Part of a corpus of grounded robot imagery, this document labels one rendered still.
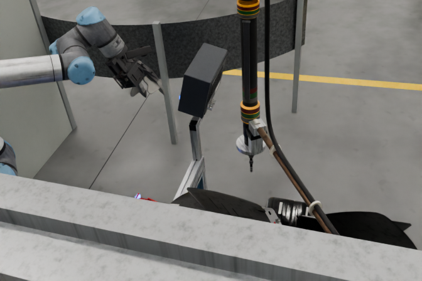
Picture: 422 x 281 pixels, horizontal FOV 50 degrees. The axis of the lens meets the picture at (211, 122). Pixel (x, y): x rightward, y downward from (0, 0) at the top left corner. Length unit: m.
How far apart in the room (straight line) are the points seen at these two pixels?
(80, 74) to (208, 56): 0.71
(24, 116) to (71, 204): 3.07
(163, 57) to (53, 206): 2.78
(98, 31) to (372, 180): 2.19
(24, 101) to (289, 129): 1.87
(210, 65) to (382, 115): 2.10
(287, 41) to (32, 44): 1.71
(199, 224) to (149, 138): 3.30
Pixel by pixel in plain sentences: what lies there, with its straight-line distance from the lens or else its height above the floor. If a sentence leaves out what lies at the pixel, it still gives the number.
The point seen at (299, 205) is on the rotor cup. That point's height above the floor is 1.26.
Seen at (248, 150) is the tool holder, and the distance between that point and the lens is 1.06.
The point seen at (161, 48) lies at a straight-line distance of 2.91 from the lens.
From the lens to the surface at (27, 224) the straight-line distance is 0.19.
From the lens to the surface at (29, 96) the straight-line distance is 3.26.
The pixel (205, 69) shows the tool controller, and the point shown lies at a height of 1.24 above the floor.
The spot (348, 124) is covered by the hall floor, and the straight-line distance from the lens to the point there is 3.54.
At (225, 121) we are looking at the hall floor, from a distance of 3.53.
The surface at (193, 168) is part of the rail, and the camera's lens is 1.92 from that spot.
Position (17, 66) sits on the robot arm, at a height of 1.58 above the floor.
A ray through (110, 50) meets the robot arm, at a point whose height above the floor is 1.51.
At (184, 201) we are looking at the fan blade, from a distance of 1.38.
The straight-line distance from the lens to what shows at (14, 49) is 3.12.
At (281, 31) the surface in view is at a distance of 3.16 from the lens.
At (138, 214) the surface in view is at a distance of 0.17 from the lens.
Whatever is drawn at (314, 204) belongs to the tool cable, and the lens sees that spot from 0.82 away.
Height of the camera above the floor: 2.17
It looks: 38 degrees down
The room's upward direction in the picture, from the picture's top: 5 degrees counter-clockwise
